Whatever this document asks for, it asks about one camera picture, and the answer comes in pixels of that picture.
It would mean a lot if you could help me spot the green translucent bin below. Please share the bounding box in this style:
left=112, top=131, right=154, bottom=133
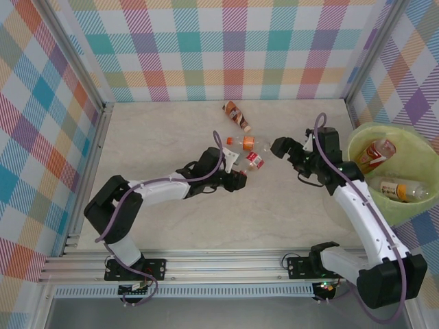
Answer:
left=346, top=121, right=439, bottom=227

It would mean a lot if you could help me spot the left circuit board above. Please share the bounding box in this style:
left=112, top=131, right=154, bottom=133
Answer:
left=117, top=281, right=152, bottom=297

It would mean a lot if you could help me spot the red gold tea bottle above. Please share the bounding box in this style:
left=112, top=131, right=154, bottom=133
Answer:
left=354, top=138, right=398, bottom=173

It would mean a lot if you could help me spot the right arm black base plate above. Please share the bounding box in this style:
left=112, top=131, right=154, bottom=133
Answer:
left=286, top=256, right=351, bottom=280

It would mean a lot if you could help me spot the aluminium frame post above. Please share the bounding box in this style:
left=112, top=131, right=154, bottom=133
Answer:
left=342, top=0, right=408, bottom=103
left=40, top=0, right=106, bottom=112

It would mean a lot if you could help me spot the perforated cable duct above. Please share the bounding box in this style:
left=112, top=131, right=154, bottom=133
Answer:
left=54, top=286, right=316, bottom=298

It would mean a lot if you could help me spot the grey metal panel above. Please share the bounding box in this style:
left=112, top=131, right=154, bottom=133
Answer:
left=44, top=296, right=412, bottom=329

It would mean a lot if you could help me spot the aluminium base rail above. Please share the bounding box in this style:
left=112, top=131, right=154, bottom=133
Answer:
left=37, top=246, right=416, bottom=284

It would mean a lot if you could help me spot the circuit board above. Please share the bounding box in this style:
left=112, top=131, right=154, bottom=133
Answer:
left=117, top=281, right=152, bottom=297
left=313, top=280, right=339, bottom=296

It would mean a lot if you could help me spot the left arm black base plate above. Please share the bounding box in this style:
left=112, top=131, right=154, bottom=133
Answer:
left=104, top=257, right=168, bottom=282

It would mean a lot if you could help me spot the clear bottle red label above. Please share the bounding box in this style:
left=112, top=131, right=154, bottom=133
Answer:
left=239, top=151, right=265, bottom=175

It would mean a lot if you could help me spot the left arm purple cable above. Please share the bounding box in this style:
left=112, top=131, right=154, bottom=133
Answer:
left=95, top=130, right=226, bottom=308

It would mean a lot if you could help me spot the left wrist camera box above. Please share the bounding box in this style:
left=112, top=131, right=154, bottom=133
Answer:
left=222, top=147, right=241, bottom=172

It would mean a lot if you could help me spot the right circuit board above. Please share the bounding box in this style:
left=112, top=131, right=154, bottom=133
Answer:
left=313, top=280, right=339, bottom=296

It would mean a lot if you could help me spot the aluminium side rail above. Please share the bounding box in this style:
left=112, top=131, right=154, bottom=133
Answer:
left=344, top=99, right=360, bottom=135
left=61, top=101, right=116, bottom=257

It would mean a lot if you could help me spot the brown chocolate drink bottle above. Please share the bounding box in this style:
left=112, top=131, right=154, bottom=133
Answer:
left=222, top=100, right=253, bottom=134

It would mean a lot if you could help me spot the clear bottle white orange label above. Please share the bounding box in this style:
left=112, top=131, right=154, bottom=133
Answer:
left=376, top=177, right=432, bottom=204

